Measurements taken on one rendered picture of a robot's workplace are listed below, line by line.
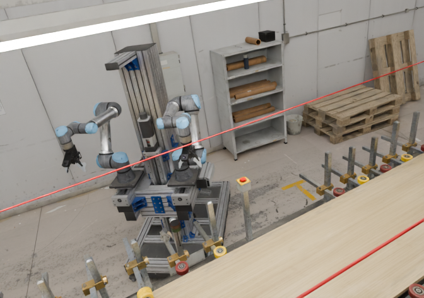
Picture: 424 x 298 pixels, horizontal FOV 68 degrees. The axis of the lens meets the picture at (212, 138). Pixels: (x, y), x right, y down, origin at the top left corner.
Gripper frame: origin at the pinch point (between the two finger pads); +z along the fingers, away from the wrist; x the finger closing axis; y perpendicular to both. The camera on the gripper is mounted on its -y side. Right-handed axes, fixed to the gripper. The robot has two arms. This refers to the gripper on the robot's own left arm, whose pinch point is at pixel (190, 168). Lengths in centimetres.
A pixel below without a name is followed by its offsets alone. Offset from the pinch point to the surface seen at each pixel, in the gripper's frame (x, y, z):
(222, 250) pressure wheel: -20, -31, 41
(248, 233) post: -34, -3, 54
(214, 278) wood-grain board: -18, -50, 42
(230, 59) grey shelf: -2, 275, -4
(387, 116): -229, 305, 114
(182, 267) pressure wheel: 3, -44, 41
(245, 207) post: -33.9, -3.1, 30.2
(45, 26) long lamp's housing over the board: 10, -80, -103
